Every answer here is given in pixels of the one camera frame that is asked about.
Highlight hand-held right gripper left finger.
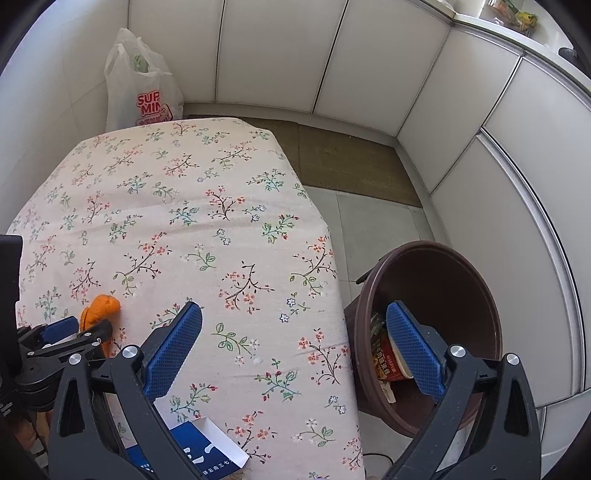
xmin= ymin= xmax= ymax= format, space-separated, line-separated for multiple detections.
xmin=47 ymin=301 xmax=204 ymax=480

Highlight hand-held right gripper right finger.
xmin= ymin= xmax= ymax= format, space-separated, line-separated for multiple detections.
xmin=382 ymin=300 xmax=542 ymax=480

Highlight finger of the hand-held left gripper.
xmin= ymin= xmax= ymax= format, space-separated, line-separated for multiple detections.
xmin=17 ymin=316 xmax=79 ymax=352
xmin=25 ymin=319 xmax=114 ymax=370

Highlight red instant noodle cup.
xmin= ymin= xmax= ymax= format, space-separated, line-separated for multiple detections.
xmin=375 ymin=330 xmax=415 ymax=382

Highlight orange peel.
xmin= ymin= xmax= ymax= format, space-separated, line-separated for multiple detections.
xmin=81 ymin=294 xmax=122 ymax=358

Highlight brown plastic trash bin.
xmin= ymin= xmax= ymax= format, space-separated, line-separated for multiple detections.
xmin=344 ymin=240 xmax=504 ymax=439

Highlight blue white cardboard box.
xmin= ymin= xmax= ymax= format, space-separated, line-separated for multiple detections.
xmin=124 ymin=418 xmax=250 ymax=480

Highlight floral tablecloth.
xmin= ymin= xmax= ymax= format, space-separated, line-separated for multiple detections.
xmin=7 ymin=117 xmax=365 ymax=480

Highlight white plastic shopping bag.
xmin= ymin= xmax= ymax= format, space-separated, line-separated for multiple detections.
xmin=104 ymin=28 xmax=185 ymax=134

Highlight white kitchen cabinets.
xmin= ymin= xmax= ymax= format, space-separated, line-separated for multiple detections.
xmin=128 ymin=0 xmax=591 ymax=409

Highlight green yellow food packet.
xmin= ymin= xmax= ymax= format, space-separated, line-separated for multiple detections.
xmin=489 ymin=0 xmax=539 ymax=33

